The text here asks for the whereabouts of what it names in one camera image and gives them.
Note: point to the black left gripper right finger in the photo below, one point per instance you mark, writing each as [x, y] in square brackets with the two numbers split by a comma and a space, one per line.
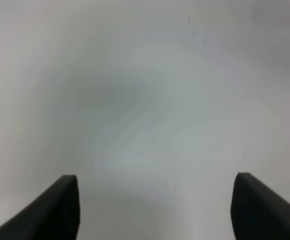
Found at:
[257, 212]

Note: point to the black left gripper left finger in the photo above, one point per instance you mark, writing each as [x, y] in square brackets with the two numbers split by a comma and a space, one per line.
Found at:
[54, 215]

